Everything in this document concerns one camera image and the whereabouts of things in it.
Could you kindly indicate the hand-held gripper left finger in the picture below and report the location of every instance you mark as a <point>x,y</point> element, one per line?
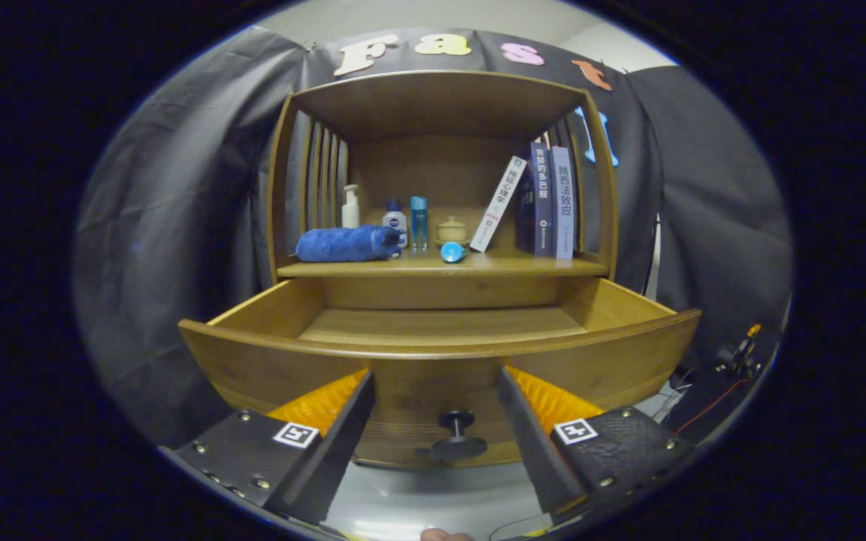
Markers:
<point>335,458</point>

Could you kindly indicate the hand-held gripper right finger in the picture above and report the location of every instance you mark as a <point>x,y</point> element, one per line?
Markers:
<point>542,458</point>

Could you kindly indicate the white and blue tube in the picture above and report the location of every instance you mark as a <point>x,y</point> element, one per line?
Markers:
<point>453,252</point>

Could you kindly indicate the wooden countertop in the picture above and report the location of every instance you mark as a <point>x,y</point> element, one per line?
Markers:
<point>523,263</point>

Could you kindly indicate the wooden cabinet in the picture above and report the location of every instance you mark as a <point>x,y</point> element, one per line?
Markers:
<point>433,105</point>

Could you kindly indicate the blue rolled towel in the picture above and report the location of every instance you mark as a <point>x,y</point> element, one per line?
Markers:
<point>343,244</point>

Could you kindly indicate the spare orange and black gripper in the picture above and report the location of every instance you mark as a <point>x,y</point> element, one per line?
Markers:
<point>737,353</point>

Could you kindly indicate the white bottle with blue cap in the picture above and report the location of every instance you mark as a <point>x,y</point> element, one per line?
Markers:
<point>395,222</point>

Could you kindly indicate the white pump bottle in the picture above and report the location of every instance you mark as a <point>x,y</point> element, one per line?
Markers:
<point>350,214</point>

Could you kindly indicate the beige lidded bowl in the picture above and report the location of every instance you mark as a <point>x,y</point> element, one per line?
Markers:
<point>452,231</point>

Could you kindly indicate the clear blue bottle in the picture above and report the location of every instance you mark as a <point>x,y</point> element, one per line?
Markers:
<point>419,222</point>

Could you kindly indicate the dark blue book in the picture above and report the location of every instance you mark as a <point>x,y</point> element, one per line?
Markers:
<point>542,203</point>

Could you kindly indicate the grey book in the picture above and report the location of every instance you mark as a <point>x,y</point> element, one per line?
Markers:
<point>563,203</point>

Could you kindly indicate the white book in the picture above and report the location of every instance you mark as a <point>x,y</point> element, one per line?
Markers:
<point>497,203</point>

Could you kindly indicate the black backdrop cloth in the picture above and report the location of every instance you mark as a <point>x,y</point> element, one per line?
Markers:
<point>177,188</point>

